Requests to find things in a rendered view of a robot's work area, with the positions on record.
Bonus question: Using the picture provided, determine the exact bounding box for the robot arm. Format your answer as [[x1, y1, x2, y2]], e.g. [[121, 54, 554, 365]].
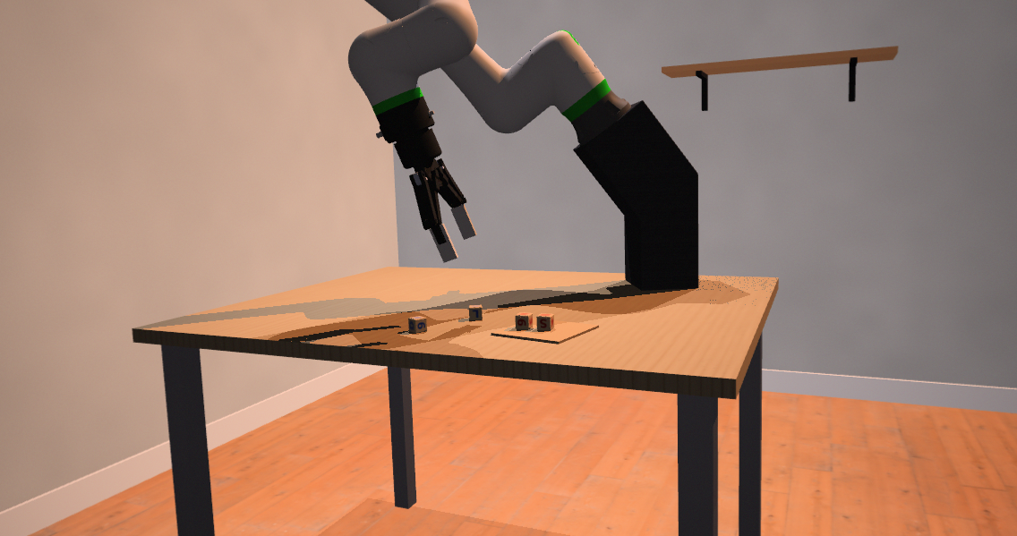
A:
[[348, 0, 631, 146]]

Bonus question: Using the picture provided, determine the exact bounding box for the tan square mat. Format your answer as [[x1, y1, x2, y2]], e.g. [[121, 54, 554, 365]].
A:
[[491, 319, 599, 344]]

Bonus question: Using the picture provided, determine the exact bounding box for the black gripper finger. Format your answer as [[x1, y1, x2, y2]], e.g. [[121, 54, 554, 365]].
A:
[[409, 169, 458, 263], [436, 159, 477, 240]]

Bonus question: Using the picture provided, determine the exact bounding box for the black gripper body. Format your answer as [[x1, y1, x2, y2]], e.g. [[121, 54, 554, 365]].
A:
[[394, 128, 441, 188]]

